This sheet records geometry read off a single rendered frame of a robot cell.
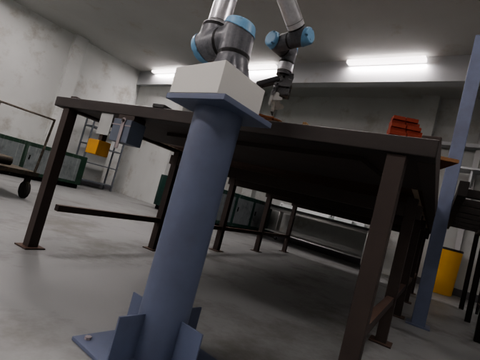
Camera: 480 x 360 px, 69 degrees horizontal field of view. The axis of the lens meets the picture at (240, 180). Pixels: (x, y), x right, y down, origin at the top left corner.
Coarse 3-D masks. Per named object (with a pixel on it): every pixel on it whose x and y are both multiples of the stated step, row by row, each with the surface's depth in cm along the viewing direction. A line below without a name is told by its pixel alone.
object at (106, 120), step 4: (104, 116) 189; (108, 116) 188; (112, 116) 186; (100, 120) 191; (104, 120) 189; (108, 120) 187; (112, 120) 186; (100, 124) 190; (104, 124) 188; (108, 124) 187; (100, 128) 189; (104, 128) 188; (108, 128) 186; (96, 132) 190; (100, 132) 189; (104, 132) 187; (108, 132) 185
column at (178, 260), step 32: (192, 96) 111; (224, 96) 103; (192, 128) 116; (224, 128) 114; (192, 160) 113; (224, 160) 115; (192, 192) 111; (192, 224) 111; (160, 256) 112; (192, 256) 111; (160, 288) 110; (192, 288) 113; (128, 320) 105; (160, 320) 109; (192, 320) 128; (96, 352) 107; (128, 352) 107; (160, 352) 108; (192, 352) 106
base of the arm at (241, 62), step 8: (224, 48) 119; (232, 48) 118; (216, 56) 121; (224, 56) 117; (232, 56) 117; (240, 56) 118; (248, 56) 121; (232, 64) 117; (240, 64) 117; (248, 64) 122; (248, 72) 120
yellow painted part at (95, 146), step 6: (90, 138) 188; (102, 138) 189; (90, 144) 187; (96, 144) 184; (102, 144) 186; (108, 144) 189; (90, 150) 186; (96, 150) 184; (102, 150) 187; (108, 150) 190
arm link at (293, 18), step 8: (280, 0) 142; (288, 0) 141; (296, 0) 144; (280, 8) 145; (288, 8) 142; (296, 8) 143; (288, 16) 145; (296, 16) 145; (288, 24) 147; (296, 24) 146; (304, 24) 149; (288, 32) 154; (296, 32) 148; (304, 32) 147; (312, 32) 150; (288, 40) 153; (296, 40) 150; (304, 40) 148; (312, 40) 150
